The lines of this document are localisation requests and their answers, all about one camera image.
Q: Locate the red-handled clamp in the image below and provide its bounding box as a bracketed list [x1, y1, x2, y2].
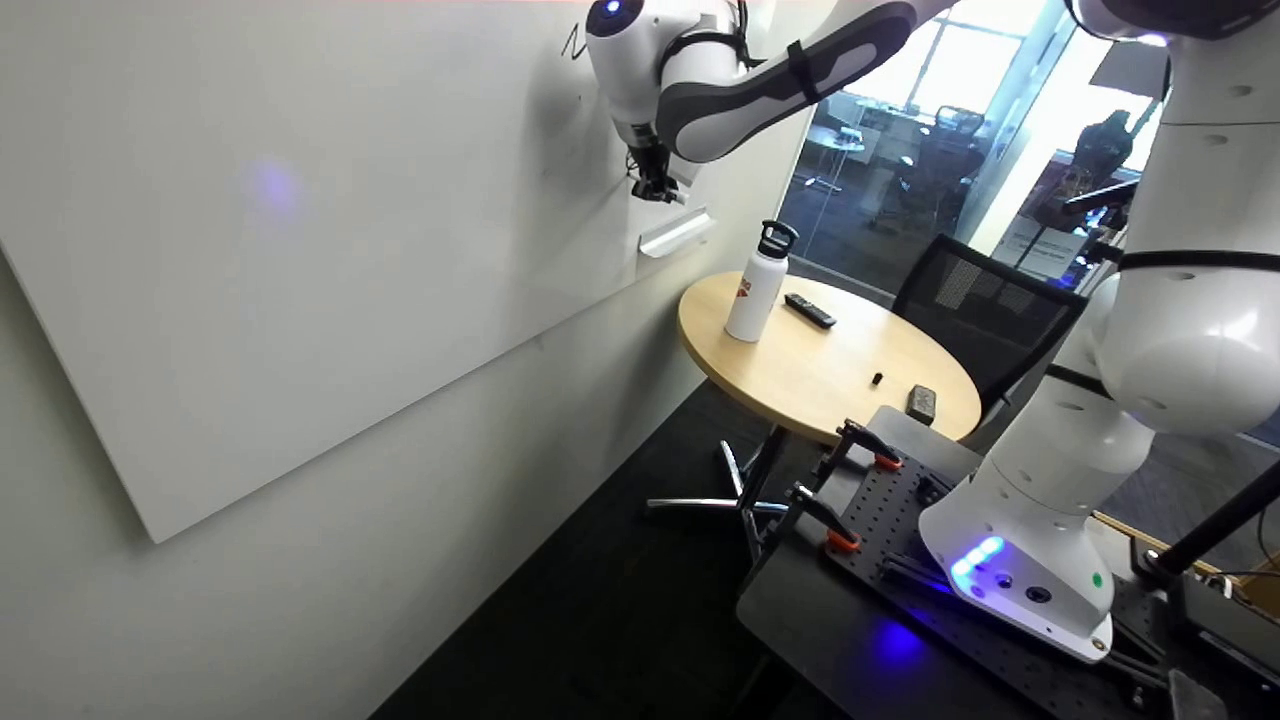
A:
[841, 419, 899, 470]
[791, 484, 858, 556]

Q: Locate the black remote control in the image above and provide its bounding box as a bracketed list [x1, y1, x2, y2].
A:
[784, 291, 834, 331]

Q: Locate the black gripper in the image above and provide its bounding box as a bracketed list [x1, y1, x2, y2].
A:
[627, 129, 681, 204]

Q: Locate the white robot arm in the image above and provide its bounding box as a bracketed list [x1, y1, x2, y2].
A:
[585, 0, 1280, 664]

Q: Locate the black office chair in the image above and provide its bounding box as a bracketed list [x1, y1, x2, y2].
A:
[891, 236, 1085, 408]

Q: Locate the large white board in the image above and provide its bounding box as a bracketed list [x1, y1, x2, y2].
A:
[0, 0, 776, 549]

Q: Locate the white bottle with black lid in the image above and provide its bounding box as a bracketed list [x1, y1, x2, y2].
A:
[722, 219, 797, 343]

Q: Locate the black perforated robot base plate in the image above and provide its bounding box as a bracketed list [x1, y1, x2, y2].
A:
[819, 426, 977, 593]

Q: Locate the black whiteboard eraser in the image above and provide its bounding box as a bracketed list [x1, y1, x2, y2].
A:
[903, 385, 934, 425]

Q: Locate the round wooden table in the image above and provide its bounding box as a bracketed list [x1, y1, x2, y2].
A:
[677, 270, 984, 443]

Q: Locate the silver whiteboard marker tray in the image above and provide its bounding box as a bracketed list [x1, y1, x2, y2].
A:
[637, 208, 712, 261]

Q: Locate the chrome table leg base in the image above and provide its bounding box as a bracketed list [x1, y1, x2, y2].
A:
[649, 432, 786, 534]

